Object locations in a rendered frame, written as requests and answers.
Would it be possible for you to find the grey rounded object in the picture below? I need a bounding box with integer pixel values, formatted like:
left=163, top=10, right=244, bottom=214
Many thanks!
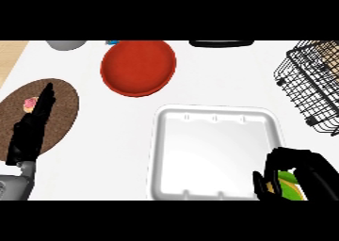
left=45, top=40, right=89, bottom=52

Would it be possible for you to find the white plastic tray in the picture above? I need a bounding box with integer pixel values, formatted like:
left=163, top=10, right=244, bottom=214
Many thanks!
left=147, top=104, right=288, bottom=201

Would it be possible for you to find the pink frosted cupcake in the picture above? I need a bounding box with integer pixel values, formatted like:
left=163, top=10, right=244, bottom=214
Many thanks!
left=23, top=96, right=40, bottom=114

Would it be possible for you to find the yellow green lemon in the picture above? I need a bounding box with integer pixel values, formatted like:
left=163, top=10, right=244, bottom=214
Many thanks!
left=266, top=170, right=307, bottom=201

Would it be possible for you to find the brown round placemat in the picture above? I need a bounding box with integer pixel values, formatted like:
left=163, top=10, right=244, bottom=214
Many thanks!
left=0, top=77, right=82, bottom=163

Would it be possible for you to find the black wire tiered basket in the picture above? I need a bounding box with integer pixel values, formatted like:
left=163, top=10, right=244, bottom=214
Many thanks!
left=273, top=40, right=339, bottom=137

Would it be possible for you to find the red round plate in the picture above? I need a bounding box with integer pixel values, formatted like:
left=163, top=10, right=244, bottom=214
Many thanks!
left=101, top=40, right=179, bottom=98

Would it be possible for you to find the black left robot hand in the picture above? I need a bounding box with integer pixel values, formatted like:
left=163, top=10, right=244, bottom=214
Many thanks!
left=5, top=82, right=58, bottom=167

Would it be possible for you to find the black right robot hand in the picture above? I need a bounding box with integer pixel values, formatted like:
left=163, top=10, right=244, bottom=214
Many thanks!
left=253, top=146, right=339, bottom=201

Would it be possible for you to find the black flat object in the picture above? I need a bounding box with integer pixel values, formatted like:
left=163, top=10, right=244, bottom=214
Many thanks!
left=188, top=40, right=256, bottom=49

